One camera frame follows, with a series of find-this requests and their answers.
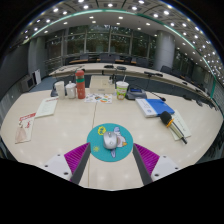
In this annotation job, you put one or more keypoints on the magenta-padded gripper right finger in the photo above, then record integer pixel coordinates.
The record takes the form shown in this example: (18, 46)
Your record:
(146, 158)

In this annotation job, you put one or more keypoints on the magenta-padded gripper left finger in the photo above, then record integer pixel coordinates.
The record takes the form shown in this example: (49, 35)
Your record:
(77, 157)

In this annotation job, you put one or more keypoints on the silver grey computer mouse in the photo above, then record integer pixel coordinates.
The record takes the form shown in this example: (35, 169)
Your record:
(109, 140)

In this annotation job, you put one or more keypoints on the round teal cartoon mouse pad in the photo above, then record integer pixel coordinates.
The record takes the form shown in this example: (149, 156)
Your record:
(96, 146)

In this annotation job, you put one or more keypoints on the pale green paper booklet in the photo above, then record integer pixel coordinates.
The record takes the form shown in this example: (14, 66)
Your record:
(185, 128)

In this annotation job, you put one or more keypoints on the blue and white book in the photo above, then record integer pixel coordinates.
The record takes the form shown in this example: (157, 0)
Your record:
(156, 106)

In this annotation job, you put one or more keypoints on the white paper booklet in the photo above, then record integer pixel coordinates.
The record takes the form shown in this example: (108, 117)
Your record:
(46, 106)

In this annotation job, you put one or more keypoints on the red and white leaflet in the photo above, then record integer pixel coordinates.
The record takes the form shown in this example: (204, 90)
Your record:
(25, 128)

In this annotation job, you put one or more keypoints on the black gooseneck microphone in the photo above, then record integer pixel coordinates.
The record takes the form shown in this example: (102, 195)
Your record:
(163, 99)

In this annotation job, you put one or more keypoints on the colourful printed sheet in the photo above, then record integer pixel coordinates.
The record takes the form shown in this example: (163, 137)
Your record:
(98, 98)

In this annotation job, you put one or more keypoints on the black conference microphone console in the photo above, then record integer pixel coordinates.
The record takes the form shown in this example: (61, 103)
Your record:
(135, 94)

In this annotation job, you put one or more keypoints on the white lidded cup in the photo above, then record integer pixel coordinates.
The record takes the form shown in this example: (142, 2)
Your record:
(70, 91)

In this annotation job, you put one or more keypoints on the tall white cup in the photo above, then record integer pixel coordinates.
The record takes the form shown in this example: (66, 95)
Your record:
(60, 90)

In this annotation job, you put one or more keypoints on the white paper cup green print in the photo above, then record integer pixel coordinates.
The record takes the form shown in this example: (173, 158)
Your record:
(122, 90)

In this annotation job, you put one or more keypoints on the red bottle with green band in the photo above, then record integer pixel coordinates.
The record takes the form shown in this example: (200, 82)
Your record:
(80, 85)

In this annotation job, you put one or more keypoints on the beige cardboard box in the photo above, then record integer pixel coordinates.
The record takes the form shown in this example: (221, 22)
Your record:
(101, 85)

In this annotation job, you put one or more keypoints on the dark office chairs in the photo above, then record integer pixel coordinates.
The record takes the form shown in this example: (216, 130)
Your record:
(165, 69)

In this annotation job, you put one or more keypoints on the ceiling lights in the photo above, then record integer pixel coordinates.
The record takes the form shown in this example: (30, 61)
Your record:
(166, 12)

